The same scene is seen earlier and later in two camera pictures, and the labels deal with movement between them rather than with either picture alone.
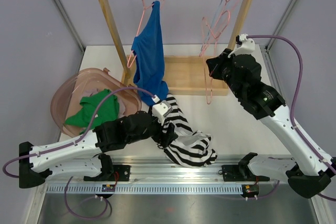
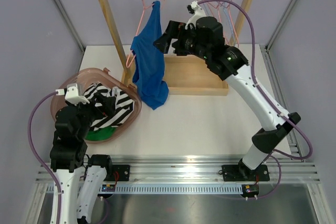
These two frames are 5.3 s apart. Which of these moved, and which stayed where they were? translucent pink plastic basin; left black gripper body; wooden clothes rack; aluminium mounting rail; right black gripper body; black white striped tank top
Moved: right black gripper body; left black gripper body; black white striped tank top
Stayed: wooden clothes rack; aluminium mounting rail; translucent pink plastic basin
